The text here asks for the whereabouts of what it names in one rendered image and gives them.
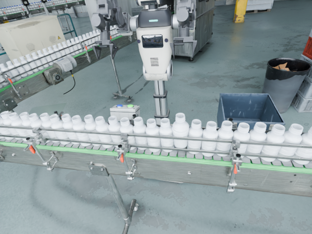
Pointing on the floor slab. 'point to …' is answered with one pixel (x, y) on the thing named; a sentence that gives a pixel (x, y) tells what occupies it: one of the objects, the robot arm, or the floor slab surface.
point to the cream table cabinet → (30, 35)
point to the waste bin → (284, 81)
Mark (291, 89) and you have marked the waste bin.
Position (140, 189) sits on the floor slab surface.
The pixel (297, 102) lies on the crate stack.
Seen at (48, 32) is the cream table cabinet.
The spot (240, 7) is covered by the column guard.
